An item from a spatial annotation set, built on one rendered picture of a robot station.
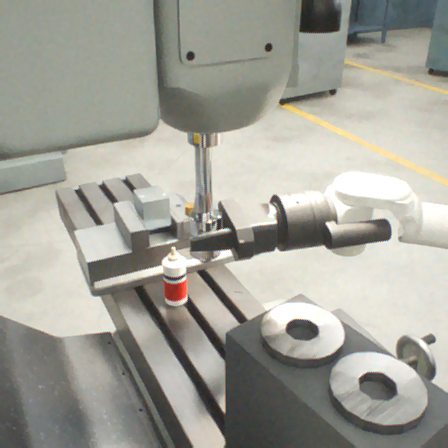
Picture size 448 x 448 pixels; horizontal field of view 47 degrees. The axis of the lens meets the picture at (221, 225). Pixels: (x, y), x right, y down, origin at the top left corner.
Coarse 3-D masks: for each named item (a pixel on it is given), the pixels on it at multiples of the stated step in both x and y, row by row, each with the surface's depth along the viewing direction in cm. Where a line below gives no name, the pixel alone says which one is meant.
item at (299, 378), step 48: (240, 336) 57; (288, 336) 55; (336, 336) 55; (240, 384) 58; (288, 384) 51; (336, 384) 49; (384, 384) 51; (432, 384) 51; (240, 432) 62; (288, 432) 53; (336, 432) 46; (384, 432) 45; (432, 432) 46
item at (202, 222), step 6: (192, 210) 75; (216, 210) 75; (192, 216) 73; (198, 216) 73; (210, 216) 73; (216, 216) 73; (192, 222) 73; (198, 222) 72; (204, 222) 72; (210, 222) 72; (216, 222) 73
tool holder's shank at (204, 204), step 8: (200, 152) 68; (208, 152) 68; (200, 160) 69; (208, 160) 69; (200, 168) 69; (208, 168) 70; (200, 176) 70; (208, 176) 70; (200, 184) 71; (208, 184) 71; (200, 192) 71; (208, 192) 71; (200, 200) 72; (208, 200) 72; (200, 208) 72; (208, 208) 72; (200, 216) 73
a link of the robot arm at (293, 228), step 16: (224, 208) 77; (240, 208) 77; (256, 208) 77; (272, 208) 76; (288, 208) 74; (304, 208) 75; (224, 224) 80; (240, 224) 72; (256, 224) 73; (272, 224) 73; (288, 224) 74; (304, 224) 74; (240, 240) 71; (256, 240) 73; (272, 240) 74; (288, 240) 75; (304, 240) 76; (240, 256) 72
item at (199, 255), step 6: (192, 228) 74; (198, 228) 73; (204, 228) 73; (210, 228) 73; (216, 228) 74; (192, 234) 74; (198, 234) 73; (192, 252) 76; (198, 252) 75; (204, 252) 75; (210, 252) 75; (216, 252) 76; (198, 258) 76; (204, 258) 75; (210, 258) 75
